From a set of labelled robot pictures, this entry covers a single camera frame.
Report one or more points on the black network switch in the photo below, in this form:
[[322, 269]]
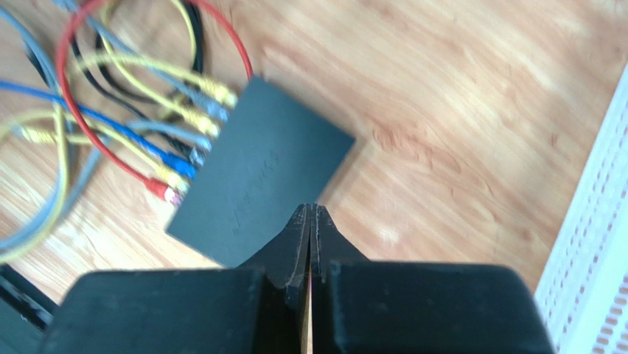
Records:
[[273, 155]]

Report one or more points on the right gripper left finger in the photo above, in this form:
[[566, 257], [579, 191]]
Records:
[[285, 259]]

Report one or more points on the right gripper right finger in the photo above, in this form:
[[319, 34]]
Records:
[[328, 245]]

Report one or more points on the white plastic basket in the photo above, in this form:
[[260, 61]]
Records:
[[582, 293]]

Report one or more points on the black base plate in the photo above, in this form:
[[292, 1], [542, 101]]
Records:
[[25, 313]]

